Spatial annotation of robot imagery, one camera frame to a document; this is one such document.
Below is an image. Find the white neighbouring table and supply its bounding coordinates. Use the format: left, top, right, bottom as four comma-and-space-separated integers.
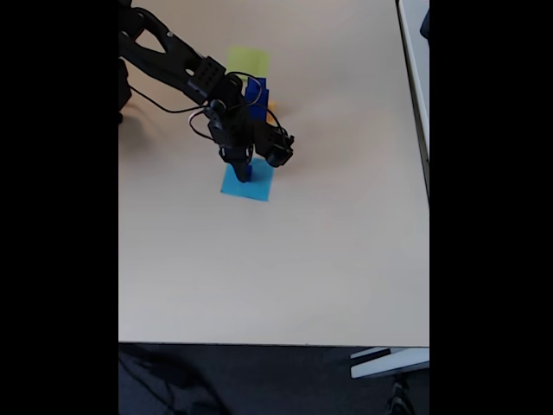
396, 0, 430, 202

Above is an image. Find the light blue paper square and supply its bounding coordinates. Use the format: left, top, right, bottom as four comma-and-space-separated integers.
219, 157, 275, 203

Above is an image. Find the green paper square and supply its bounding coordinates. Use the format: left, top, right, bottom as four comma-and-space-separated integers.
226, 46, 271, 82

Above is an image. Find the white table leg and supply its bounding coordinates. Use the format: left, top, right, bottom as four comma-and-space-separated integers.
349, 347, 430, 380

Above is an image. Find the medium blue cube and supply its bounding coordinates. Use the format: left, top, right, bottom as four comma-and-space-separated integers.
245, 76, 268, 99

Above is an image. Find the large blue cube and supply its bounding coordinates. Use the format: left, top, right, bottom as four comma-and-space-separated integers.
246, 88, 271, 122

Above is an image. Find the black camera box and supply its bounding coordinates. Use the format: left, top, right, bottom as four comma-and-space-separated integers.
253, 119, 296, 169

